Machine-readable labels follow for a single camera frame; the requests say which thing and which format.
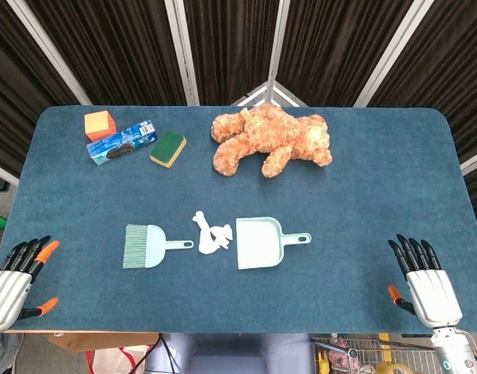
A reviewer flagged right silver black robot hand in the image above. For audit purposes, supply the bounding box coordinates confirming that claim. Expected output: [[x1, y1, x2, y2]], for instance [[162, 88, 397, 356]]
[[387, 233, 464, 329]]

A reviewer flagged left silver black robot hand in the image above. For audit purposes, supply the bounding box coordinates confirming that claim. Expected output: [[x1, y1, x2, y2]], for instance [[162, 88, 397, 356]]
[[0, 235, 60, 334]]

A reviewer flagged mint green hand brush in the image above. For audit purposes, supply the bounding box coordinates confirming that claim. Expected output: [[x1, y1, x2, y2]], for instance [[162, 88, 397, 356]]
[[122, 224, 195, 270]]

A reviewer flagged mint green dustpan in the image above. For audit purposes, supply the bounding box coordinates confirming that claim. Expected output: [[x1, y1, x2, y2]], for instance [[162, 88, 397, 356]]
[[235, 216, 313, 271]]

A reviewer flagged white paper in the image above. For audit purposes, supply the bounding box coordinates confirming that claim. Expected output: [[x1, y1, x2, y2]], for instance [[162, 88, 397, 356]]
[[191, 210, 235, 256]]

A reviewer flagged green yellow sponge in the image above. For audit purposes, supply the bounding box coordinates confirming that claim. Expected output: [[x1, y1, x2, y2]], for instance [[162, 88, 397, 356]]
[[149, 130, 188, 169]]

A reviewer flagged yellow tape roll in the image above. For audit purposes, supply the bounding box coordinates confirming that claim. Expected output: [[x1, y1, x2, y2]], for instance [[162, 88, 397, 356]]
[[373, 361, 412, 374]]

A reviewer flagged brown cardboard box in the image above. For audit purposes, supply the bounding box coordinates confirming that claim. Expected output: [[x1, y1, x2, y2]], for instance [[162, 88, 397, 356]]
[[47, 331, 160, 354]]

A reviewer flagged red white bag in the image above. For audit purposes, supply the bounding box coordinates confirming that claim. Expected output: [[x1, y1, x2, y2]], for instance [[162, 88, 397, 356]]
[[86, 345, 150, 374]]

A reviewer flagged blue felt table mat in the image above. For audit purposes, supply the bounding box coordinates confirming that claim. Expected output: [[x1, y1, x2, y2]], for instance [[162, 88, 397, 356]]
[[0, 105, 477, 335]]

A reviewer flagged blue cookie box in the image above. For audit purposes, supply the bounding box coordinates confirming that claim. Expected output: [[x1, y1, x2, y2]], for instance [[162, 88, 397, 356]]
[[86, 119, 159, 167]]

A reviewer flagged orange cube block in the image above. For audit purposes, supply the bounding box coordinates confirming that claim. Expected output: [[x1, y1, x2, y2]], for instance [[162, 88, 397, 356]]
[[83, 110, 117, 143]]

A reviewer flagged grey robot torso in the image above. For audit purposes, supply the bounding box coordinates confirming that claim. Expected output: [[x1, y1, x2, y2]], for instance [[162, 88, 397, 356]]
[[144, 333, 314, 374]]

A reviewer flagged brown plush teddy bear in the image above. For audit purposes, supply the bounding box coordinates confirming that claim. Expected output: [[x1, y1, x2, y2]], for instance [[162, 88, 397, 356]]
[[210, 103, 334, 179]]

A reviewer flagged dark folding partition screen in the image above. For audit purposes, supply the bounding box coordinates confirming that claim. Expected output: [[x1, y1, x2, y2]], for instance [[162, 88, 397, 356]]
[[0, 0, 477, 192]]

